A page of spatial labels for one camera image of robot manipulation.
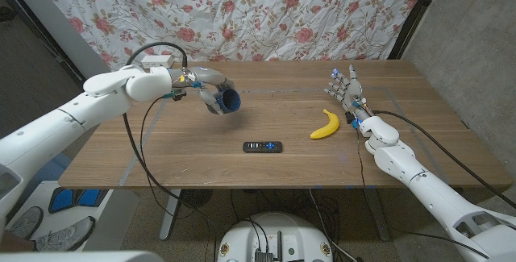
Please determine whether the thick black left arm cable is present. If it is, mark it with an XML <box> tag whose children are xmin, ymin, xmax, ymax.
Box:
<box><xmin>122</xmin><ymin>41</ymin><xmax>218</xmax><ymax>262</ymax></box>

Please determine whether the white robot torso base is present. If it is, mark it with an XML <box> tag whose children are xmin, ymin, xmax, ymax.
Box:
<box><xmin>216</xmin><ymin>212</ymin><xmax>334</xmax><ymax>262</ymax></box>

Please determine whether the dark blue mug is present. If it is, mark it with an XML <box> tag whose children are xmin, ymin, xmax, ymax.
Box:
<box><xmin>207</xmin><ymin>88</ymin><xmax>242</xmax><ymax>114</ymax></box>

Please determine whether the grey table leg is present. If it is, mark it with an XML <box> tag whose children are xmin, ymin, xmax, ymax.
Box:
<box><xmin>364</xmin><ymin>189</ymin><xmax>392</xmax><ymax>242</ymax></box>

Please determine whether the yellow banana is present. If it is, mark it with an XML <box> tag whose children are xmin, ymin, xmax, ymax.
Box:
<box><xmin>309</xmin><ymin>108</ymin><xmax>341</xmax><ymax>140</ymax></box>

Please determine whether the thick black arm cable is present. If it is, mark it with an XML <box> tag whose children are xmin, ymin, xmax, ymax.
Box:
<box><xmin>122</xmin><ymin>41</ymin><xmax>218</xmax><ymax>262</ymax></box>
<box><xmin>372</xmin><ymin>110</ymin><xmax>516</xmax><ymax>210</ymax></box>

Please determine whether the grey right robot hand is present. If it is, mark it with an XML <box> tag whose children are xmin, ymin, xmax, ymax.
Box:
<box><xmin>323</xmin><ymin>63</ymin><xmax>374</xmax><ymax>125</ymax></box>

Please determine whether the grey sneaker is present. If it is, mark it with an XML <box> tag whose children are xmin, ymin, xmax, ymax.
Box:
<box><xmin>34</xmin><ymin>216</ymin><xmax>97</xmax><ymax>252</ymax></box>
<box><xmin>7</xmin><ymin>206</ymin><xmax>44</xmax><ymax>239</ymax></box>

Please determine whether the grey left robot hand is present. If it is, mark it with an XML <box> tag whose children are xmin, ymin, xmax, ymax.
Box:
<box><xmin>169</xmin><ymin>66</ymin><xmax>237</xmax><ymax>116</ymax></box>

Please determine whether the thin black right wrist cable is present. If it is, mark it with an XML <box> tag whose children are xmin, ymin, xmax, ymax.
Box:
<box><xmin>355</xmin><ymin>127</ymin><xmax>491</xmax><ymax>260</ymax></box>

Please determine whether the white table leg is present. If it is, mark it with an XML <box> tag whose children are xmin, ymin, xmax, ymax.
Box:
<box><xmin>159</xmin><ymin>189</ymin><xmax>182</xmax><ymax>242</ymax></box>

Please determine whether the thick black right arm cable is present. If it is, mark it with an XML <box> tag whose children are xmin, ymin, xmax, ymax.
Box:
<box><xmin>372</xmin><ymin>110</ymin><xmax>516</xmax><ymax>210</ymax></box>

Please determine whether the black backdrop stand pole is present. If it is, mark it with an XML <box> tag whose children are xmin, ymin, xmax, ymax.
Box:
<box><xmin>0</xmin><ymin>0</ymin><xmax>100</xmax><ymax>94</ymax></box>
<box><xmin>387</xmin><ymin>0</ymin><xmax>447</xmax><ymax>60</ymax></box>

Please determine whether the floral backdrop cloth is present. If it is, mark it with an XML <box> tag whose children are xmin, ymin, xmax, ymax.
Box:
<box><xmin>27</xmin><ymin>0</ymin><xmax>432</xmax><ymax>84</ymax></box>

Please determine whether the thin black left wrist cable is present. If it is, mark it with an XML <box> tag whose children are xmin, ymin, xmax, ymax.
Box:
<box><xmin>139</xmin><ymin>95</ymin><xmax>194</xmax><ymax>214</ymax></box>

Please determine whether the white power strip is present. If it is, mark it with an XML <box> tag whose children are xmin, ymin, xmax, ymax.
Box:
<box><xmin>140</xmin><ymin>54</ymin><xmax>175</xmax><ymax>70</ymax></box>

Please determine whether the person's brown leg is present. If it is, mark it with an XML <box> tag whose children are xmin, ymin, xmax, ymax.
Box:
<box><xmin>0</xmin><ymin>229</ymin><xmax>36</xmax><ymax>253</ymax></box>

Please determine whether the black TV remote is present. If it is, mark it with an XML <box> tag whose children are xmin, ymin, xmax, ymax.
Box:
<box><xmin>242</xmin><ymin>140</ymin><xmax>284</xmax><ymax>154</ymax></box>

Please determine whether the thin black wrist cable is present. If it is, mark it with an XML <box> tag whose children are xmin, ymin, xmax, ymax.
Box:
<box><xmin>139</xmin><ymin>95</ymin><xmax>194</xmax><ymax>214</ymax></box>
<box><xmin>355</xmin><ymin>127</ymin><xmax>491</xmax><ymax>260</ymax></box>

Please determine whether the black round fan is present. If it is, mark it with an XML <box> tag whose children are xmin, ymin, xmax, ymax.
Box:
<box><xmin>180</xmin><ymin>189</ymin><xmax>214</xmax><ymax>209</ymax></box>

